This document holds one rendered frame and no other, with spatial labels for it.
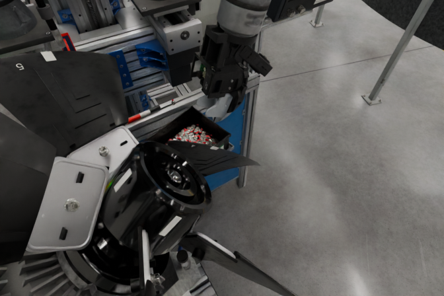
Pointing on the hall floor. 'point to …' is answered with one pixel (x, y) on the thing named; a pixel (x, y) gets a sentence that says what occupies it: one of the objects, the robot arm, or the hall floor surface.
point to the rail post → (248, 134)
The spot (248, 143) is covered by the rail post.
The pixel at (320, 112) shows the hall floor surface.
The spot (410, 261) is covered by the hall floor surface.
